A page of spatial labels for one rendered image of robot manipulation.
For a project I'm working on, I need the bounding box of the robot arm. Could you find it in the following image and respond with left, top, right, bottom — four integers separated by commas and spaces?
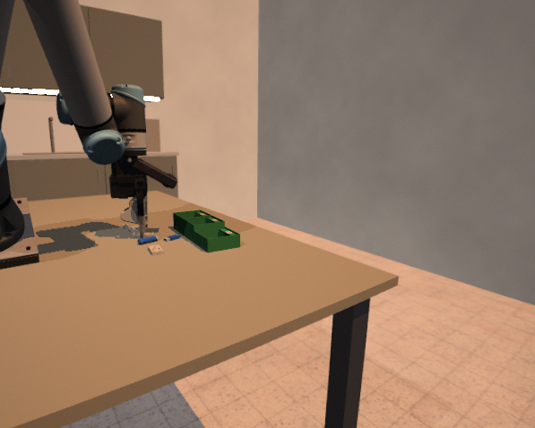
0, 0, 177, 252

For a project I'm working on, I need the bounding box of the blue aa battery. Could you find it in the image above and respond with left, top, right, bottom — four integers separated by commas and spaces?
137, 235, 158, 245

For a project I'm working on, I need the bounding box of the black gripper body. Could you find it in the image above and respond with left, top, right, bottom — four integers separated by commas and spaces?
109, 150, 148, 199

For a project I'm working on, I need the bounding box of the green rack of three bins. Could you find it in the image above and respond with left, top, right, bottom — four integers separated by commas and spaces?
173, 210, 240, 253

